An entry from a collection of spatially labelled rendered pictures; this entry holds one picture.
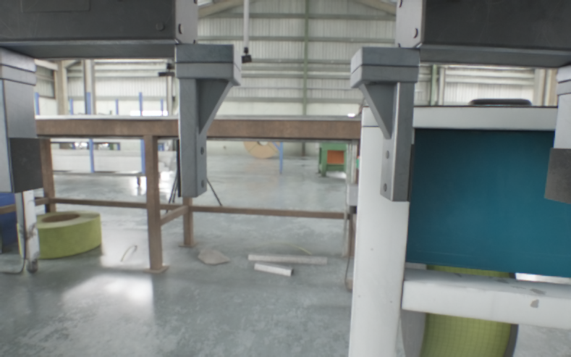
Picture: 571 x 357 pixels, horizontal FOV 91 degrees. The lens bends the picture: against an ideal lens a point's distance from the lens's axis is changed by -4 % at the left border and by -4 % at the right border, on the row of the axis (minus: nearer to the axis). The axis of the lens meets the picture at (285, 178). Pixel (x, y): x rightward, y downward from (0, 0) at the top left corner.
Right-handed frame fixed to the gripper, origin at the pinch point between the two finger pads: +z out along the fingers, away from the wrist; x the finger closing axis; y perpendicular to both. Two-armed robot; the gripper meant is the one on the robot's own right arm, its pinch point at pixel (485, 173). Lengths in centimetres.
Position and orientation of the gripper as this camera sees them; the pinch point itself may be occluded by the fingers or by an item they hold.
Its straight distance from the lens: 25.7
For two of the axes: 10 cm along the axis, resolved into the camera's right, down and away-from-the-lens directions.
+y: -0.1, 1.3, -9.9
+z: -0.2, 9.9, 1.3
